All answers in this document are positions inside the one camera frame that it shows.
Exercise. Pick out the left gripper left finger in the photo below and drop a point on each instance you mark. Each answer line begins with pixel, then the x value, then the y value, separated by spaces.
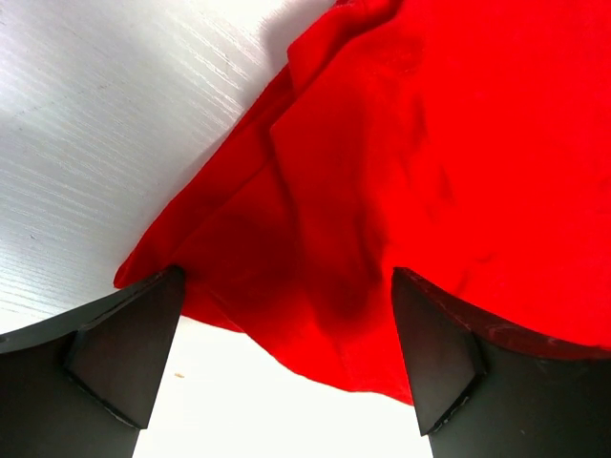
pixel 84 383

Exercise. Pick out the red t shirt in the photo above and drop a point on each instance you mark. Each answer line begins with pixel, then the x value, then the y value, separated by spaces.
pixel 467 141

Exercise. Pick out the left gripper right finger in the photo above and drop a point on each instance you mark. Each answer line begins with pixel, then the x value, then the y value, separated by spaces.
pixel 485 387

